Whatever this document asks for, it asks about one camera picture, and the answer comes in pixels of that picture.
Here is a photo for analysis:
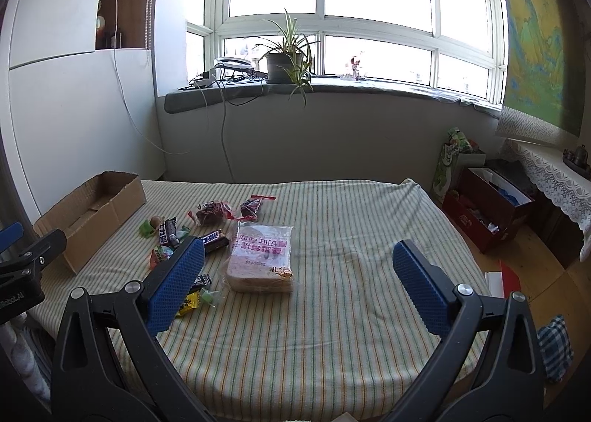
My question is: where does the yellow candy packet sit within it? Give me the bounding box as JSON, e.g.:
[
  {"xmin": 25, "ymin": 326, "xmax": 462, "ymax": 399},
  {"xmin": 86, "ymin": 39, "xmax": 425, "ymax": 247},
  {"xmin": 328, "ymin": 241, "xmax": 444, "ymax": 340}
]
[{"xmin": 175, "ymin": 292, "xmax": 199, "ymax": 318}]

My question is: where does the long Snickers bar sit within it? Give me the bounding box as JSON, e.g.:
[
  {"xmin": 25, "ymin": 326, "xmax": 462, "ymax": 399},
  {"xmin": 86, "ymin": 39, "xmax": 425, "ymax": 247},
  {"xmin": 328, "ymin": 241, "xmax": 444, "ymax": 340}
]
[{"xmin": 157, "ymin": 218, "xmax": 180, "ymax": 249}]

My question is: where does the green mint candy packet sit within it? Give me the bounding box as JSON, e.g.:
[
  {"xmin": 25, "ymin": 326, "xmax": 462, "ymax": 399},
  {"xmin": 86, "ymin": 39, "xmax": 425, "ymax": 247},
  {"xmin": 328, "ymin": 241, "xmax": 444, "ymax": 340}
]
[{"xmin": 176, "ymin": 226, "xmax": 190, "ymax": 242}]

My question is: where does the green candy wrapper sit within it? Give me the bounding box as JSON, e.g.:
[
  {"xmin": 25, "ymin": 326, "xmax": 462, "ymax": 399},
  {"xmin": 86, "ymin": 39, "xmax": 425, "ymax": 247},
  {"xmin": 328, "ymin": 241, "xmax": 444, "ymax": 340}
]
[{"xmin": 138, "ymin": 220, "xmax": 156, "ymax": 238}]

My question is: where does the short Snickers bar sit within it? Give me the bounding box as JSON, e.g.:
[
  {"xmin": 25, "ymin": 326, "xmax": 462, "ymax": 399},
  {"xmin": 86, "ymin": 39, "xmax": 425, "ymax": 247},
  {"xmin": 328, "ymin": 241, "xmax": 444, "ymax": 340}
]
[{"xmin": 199, "ymin": 230, "xmax": 229, "ymax": 255}]

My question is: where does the large red date snack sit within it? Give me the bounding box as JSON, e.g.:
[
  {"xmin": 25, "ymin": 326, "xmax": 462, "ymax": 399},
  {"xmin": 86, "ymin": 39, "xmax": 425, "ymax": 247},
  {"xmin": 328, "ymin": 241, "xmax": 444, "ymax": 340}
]
[{"xmin": 187, "ymin": 201, "xmax": 233, "ymax": 226}]

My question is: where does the packaged sliced bread loaf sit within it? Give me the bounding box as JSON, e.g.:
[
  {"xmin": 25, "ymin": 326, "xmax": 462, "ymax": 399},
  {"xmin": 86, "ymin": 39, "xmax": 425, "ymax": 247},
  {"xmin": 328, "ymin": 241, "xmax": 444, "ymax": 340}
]
[{"xmin": 225, "ymin": 222, "xmax": 294, "ymax": 294}]

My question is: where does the small red date snack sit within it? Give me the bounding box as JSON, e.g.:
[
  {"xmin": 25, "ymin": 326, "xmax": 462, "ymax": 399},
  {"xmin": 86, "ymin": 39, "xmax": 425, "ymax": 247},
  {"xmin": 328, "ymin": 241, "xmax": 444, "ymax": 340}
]
[{"xmin": 239, "ymin": 195, "xmax": 276, "ymax": 222}]

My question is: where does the black patterned candy packet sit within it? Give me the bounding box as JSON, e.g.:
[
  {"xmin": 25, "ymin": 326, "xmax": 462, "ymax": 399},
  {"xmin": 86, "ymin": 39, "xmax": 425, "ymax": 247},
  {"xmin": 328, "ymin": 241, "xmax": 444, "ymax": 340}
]
[{"xmin": 191, "ymin": 274, "xmax": 211, "ymax": 291}]

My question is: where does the green jelly candy packet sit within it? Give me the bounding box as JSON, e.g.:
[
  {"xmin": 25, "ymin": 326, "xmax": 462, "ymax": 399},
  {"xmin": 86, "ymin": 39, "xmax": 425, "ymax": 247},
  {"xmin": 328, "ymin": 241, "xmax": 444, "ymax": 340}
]
[{"xmin": 199, "ymin": 288, "xmax": 222, "ymax": 308}]

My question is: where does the brown cardboard box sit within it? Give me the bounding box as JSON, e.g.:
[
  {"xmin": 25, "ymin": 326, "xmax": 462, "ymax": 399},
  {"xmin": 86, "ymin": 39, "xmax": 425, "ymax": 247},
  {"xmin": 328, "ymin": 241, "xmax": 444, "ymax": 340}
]
[{"xmin": 33, "ymin": 172, "xmax": 145, "ymax": 274}]

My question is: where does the red storage box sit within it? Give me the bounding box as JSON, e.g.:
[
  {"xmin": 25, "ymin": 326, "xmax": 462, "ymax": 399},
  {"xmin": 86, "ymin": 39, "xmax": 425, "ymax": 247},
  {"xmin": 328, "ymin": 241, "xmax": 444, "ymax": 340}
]
[{"xmin": 443, "ymin": 167, "xmax": 534, "ymax": 253}]

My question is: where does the striped tablecloth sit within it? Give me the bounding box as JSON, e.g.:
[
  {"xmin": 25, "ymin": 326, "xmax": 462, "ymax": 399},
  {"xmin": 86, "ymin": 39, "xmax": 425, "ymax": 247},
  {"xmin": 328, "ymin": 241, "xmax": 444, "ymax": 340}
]
[{"xmin": 31, "ymin": 180, "xmax": 488, "ymax": 421}]

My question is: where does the blue plaid cloth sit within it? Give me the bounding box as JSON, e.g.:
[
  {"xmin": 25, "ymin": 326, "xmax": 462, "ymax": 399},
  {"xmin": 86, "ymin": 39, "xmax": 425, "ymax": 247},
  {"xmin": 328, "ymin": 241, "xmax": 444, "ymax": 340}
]
[{"xmin": 537, "ymin": 315, "xmax": 574, "ymax": 384}]

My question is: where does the green gift bag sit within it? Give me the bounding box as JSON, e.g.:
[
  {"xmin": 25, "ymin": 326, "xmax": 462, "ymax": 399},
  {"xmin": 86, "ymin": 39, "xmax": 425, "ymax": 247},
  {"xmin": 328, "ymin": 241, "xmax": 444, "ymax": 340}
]
[{"xmin": 431, "ymin": 127, "xmax": 486, "ymax": 202}]

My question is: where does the white lace cloth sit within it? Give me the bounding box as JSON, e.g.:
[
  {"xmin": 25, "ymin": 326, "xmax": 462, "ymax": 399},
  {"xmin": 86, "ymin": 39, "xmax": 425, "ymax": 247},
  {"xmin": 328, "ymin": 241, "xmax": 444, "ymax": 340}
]
[{"xmin": 496, "ymin": 106, "xmax": 591, "ymax": 262}]

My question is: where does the white power strip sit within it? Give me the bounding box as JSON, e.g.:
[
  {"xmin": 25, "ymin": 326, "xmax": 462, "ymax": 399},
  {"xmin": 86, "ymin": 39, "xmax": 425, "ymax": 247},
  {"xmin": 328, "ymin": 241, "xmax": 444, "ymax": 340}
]
[{"xmin": 188, "ymin": 72, "xmax": 216, "ymax": 89}]

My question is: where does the small figurine on sill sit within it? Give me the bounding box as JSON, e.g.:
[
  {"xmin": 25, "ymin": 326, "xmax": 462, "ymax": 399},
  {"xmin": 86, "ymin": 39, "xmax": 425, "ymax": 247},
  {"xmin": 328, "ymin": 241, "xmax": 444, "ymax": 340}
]
[{"xmin": 342, "ymin": 56, "xmax": 363, "ymax": 81}]

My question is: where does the potted spider plant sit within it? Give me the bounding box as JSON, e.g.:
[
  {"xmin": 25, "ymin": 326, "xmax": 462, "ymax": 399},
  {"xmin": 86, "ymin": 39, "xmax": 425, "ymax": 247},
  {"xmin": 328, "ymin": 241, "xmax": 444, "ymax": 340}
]
[{"xmin": 263, "ymin": 8, "xmax": 315, "ymax": 106}]

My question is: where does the grey hanging cable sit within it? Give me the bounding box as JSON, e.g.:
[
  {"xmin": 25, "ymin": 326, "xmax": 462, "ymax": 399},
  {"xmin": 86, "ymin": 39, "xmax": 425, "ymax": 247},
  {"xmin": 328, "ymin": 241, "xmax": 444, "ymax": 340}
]
[{"xmin": 195, "ymin": 75, "xmax": 270, "ymax": 182}]

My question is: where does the landscape wall painting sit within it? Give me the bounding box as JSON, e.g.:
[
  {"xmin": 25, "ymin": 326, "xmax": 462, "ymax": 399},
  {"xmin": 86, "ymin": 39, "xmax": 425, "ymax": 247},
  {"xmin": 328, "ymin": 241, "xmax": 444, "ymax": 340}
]
[{"xmin": 498, "ymin": 0, "xmax": 586, "ymax": 145}]

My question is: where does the white hanging cable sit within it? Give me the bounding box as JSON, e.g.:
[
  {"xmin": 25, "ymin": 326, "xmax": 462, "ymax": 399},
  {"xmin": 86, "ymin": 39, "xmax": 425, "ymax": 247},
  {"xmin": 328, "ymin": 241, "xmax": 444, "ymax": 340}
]
[{"xmin": 110, "ymin": 0, "xmax": 191, "ymax": 156}]

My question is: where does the white window frame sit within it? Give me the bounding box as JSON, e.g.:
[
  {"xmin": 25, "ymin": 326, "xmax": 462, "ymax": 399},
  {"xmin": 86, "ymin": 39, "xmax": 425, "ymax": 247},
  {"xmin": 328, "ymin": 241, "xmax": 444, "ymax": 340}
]
[{"xmin": 186, "ymin": 0, "xmax": 508, "ymax": 107}]

